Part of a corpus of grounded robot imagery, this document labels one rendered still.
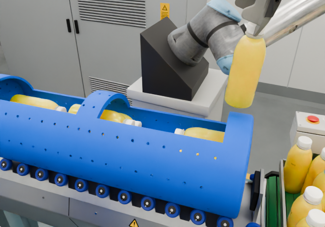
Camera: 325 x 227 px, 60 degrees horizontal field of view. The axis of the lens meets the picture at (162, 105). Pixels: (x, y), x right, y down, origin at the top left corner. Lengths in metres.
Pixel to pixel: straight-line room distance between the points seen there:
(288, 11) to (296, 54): 2.53
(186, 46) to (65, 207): 0.68
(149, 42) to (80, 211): 0.60
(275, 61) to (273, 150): 1.16
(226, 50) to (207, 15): 0.14
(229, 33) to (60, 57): 2.30
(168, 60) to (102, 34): 1.67
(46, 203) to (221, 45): 0.78
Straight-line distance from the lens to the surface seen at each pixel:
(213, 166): 0.69
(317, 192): 0.81
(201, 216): 0.85
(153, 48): 0.94
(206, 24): 0.96
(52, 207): 1.07
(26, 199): 1.13
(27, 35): 3.24
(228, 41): 0.90
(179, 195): 0.75
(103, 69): 2.72
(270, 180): 1.10
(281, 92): 3.59
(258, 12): 0.62
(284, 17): 0.91
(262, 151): 2.69
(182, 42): 1.00
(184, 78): 0.96
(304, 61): 3.46
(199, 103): 0.97
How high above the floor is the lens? 1.63
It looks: 31 degrees down
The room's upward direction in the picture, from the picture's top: straight up
